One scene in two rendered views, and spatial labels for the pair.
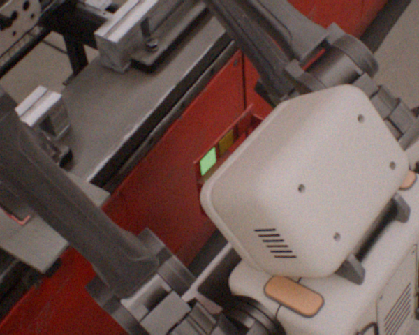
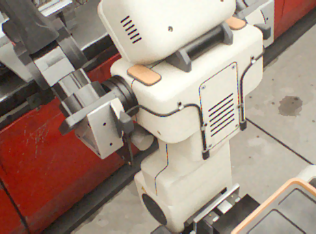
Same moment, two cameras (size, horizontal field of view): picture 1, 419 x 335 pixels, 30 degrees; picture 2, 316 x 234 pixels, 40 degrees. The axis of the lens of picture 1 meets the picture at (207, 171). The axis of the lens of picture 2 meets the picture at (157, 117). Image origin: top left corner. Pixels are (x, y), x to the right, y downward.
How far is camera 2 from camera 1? 0.38 m
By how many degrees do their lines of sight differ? 8
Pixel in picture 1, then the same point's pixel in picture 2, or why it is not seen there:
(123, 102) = not seen: hidden behind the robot
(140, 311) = (44, 67)
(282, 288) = (138, 70)
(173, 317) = (63, 72)
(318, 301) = (157, 77)
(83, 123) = (85, 23)
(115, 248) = (24, 9)
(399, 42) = (306, 42)
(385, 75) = (294, 59)
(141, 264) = (44, 30)
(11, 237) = (15, 61)
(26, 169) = not seen: outside the picture
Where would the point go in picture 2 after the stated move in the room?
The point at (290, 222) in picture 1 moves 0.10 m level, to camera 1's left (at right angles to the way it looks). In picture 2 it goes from (138, 10) to (79, 10)
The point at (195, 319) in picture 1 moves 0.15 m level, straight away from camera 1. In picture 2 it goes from (76, 76) to (87, 26)
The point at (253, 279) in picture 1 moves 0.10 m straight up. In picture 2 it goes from (123, 66) to (115, 21)
